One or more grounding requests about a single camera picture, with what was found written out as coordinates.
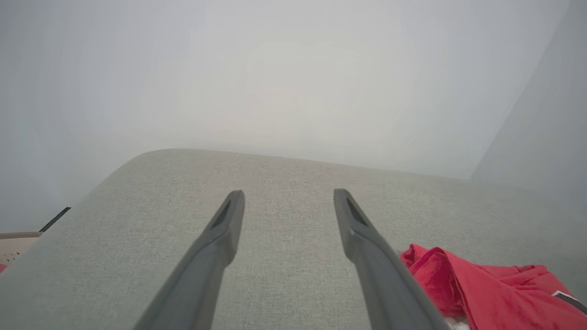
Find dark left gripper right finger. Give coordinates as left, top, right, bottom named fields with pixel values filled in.
left=333, top=188, right=450, bottom=330

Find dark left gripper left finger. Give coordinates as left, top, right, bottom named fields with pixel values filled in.
left=133, top=190, right=246, bottom=330

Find red basketball jersey white sleeves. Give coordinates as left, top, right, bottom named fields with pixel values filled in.
left=400, top=243, right=587, bottom=330

